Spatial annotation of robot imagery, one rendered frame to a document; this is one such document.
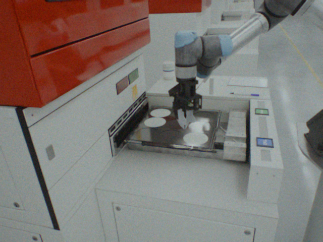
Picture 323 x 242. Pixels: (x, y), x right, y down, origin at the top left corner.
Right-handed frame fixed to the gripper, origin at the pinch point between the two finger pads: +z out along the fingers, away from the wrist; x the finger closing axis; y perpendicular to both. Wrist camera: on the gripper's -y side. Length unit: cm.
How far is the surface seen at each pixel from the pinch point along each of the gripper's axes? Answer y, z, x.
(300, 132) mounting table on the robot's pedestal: 11, 15, 57
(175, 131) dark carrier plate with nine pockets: -9.0, 7.4, 1.4
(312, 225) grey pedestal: 28, 59, 56
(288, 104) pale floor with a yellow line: -134, 97, 246
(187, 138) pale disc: -0.4, 7.3, 2.4
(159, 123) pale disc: -19.6, 7.2, -1.0
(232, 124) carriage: -3.0, 9.2, 28.5
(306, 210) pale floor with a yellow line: -1, 97, 101
